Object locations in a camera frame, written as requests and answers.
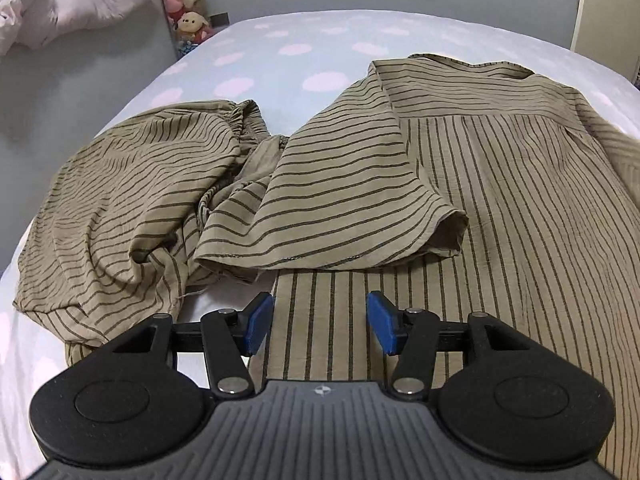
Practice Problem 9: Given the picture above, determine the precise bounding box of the column of plush toys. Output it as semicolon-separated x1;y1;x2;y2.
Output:
152;0;218;61

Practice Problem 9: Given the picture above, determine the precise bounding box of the cream door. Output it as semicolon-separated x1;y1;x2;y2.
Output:
570;0;640;83

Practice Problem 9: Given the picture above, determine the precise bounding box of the bed with polka dot sheet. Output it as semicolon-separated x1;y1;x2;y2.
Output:
0;9;640;480

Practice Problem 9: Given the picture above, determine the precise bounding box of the striped olive shirt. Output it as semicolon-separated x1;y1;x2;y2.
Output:
192;52;640;480

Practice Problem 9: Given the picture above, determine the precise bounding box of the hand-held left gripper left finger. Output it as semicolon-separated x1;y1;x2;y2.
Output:
102;291;276;401

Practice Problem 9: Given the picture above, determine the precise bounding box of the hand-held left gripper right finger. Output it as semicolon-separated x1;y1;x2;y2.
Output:
366;290;538;401

